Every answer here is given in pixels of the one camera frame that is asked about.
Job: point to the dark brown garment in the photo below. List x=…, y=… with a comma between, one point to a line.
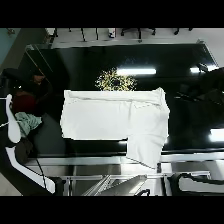
x=23, y=150

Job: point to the white shirt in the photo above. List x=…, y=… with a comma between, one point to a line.
x=110, y=116

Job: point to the black office chair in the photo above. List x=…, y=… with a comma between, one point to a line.
x=138, y=31

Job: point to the pale green garment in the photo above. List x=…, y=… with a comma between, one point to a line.
x=28, y=121

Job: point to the red garment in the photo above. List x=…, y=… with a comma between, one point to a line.
x=23, y=101

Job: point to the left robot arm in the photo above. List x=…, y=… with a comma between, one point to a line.
x=13, y=126

